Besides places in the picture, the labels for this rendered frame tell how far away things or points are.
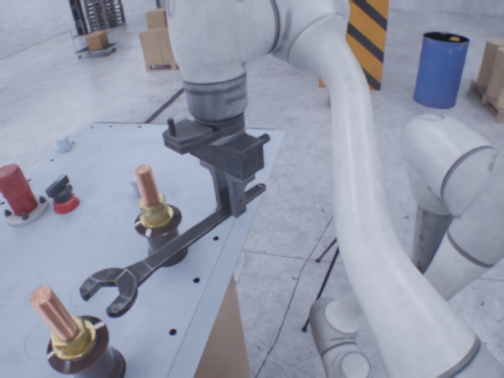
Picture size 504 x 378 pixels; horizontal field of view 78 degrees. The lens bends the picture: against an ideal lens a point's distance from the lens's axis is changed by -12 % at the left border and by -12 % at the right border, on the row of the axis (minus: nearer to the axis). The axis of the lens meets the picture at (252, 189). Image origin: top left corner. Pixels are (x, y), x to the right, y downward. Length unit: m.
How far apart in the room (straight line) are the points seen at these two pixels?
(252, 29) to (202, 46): 0.07
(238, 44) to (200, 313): 0.44
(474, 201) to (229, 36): 0.44
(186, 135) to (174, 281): 0.31
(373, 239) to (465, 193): 0.29
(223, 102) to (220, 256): 0.34
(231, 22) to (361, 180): 0.24
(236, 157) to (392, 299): 0.28
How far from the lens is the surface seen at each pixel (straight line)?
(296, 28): 0.50
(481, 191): 0.61
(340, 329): 0.93
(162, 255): 0.56
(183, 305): 0.64
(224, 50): 0.45
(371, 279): 0.35
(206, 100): 0.47
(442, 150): 0.66
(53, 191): 0.94
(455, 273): 0.65
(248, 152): 0.50
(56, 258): 0.84
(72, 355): 0.53
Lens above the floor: 1.88
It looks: 37 degrees down
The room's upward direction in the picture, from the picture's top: 5 degrees counter-clockwise
